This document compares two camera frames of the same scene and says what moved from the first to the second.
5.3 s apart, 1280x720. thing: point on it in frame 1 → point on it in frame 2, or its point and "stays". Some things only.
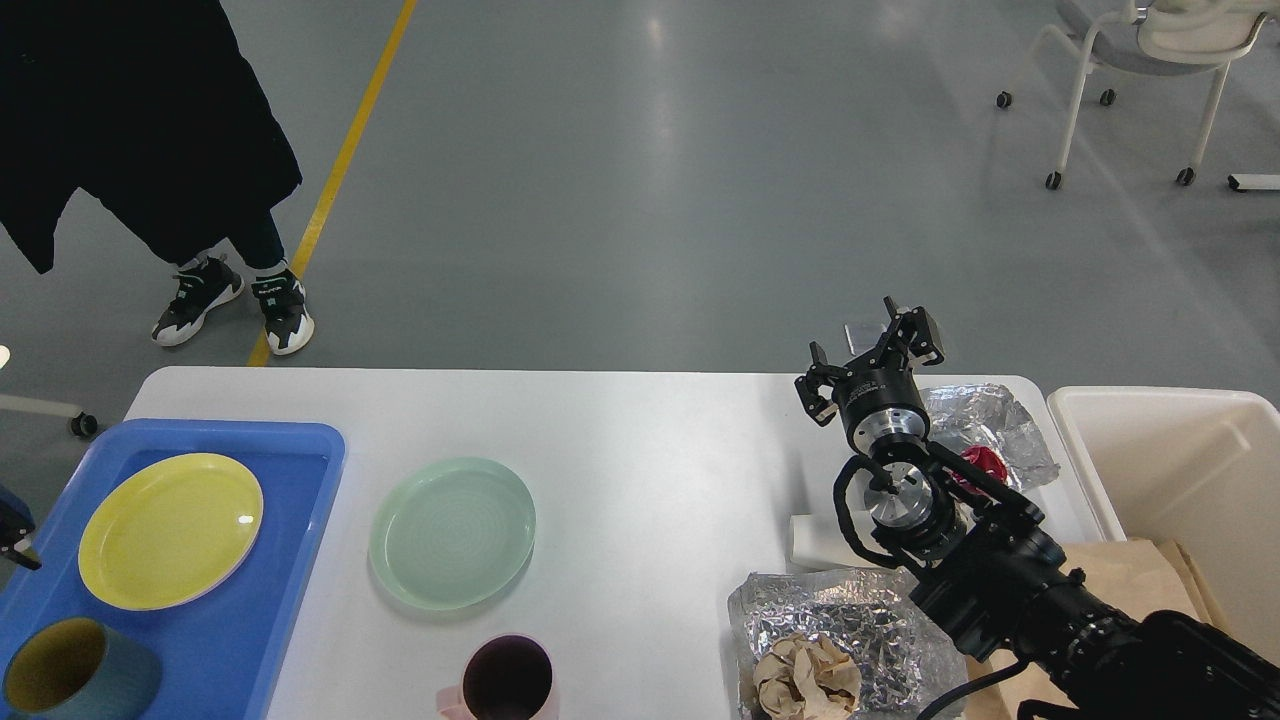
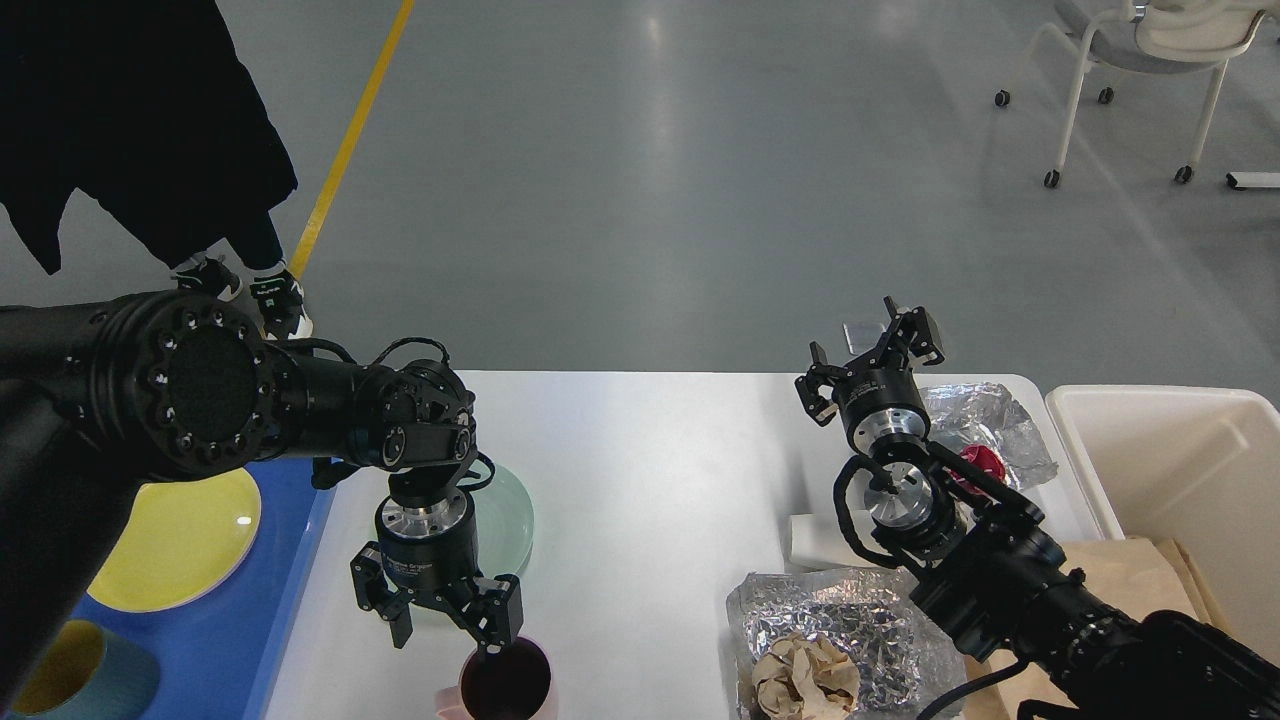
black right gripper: x=877 y=394 stays
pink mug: x=506 y=677 stays
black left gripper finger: x=16 y=526 → x=490 y=611
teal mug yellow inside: x=73 y=668 stays
